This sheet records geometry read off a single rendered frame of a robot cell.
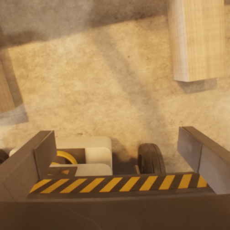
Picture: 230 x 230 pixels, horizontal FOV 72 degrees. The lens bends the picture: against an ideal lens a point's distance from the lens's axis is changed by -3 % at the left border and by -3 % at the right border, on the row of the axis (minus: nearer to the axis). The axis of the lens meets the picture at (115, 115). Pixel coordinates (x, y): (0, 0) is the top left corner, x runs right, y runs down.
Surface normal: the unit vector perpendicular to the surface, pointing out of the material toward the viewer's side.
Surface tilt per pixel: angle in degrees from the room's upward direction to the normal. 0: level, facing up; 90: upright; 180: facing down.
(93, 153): 0
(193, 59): 0
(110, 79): 0
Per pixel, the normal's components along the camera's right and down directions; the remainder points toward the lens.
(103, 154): 0.02, 0.25
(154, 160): -0.01, -0.66
